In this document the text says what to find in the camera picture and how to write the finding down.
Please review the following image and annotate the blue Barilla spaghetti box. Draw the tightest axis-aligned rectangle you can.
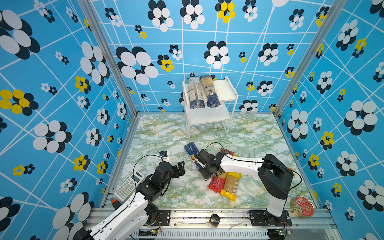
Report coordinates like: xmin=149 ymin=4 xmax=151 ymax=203
xmin=184 ymin=142 xmax=212 ymax=178

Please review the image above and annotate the black round knob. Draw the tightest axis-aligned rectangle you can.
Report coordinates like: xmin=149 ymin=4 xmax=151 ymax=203
xmin=209 ymin=214 xmax=221 ymax=229

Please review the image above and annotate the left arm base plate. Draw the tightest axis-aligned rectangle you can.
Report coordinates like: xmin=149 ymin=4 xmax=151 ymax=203
xmin=145 ymin=210 xmax=171 ymax=227

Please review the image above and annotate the red spaghetti bag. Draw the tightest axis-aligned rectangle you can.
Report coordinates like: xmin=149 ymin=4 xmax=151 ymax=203
xmin=206 ymin=146 xmax=235 ymax=194

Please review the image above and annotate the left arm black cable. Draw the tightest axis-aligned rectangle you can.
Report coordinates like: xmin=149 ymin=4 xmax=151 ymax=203
xmin=131 ymin=154 xmax=166 ymax=193

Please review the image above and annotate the round red tin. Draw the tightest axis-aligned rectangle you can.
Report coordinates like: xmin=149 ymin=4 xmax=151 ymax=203
xmin=291 ymin=196 xmax=315 ymax=219

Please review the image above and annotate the aluminium front rail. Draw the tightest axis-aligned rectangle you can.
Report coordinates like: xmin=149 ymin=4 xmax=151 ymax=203
xmin=87 ymin=209 xmax=342 ymax=240

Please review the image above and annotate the white label spaghetti bag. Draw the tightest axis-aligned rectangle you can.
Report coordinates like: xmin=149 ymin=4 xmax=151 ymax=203
xmin=188 ymin=77 xmax=205 ymax=110

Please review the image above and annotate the blue clear spaghetti bag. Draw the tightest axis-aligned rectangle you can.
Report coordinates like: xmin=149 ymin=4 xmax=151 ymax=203
xmin=200 ymin=75 xmax=221 ymax=108

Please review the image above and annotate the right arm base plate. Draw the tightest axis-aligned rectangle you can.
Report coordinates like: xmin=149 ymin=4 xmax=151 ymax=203
xmin=247 ymin=210 xmax=293 ymax=227

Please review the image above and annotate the yellow Pastatime spaghetti bag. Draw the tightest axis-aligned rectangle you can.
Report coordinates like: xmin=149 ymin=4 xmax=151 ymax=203
xmin=221 ymin=172 xmax=242 ymax=202

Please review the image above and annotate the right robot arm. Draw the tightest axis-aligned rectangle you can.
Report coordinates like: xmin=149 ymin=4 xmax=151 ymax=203
xmin=195 ymin=150 xmax=294 ymax=224

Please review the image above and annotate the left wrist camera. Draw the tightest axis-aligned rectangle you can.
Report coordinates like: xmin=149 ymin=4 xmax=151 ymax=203
xmin=159 ymin=151 xmax=170 ymax=162

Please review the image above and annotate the white two-tier shelf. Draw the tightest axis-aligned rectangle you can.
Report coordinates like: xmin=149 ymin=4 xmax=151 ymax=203
xmin=182 ymin=76 xmax=239 ymax=139

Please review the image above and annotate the grey calculator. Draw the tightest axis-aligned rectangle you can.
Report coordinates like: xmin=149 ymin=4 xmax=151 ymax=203
xmin=114 ymin=171 xmax=146 ymax=203

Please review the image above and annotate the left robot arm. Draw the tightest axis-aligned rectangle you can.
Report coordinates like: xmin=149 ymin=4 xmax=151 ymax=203
xmin=74 ymin=162 xmax=185 ymax=240

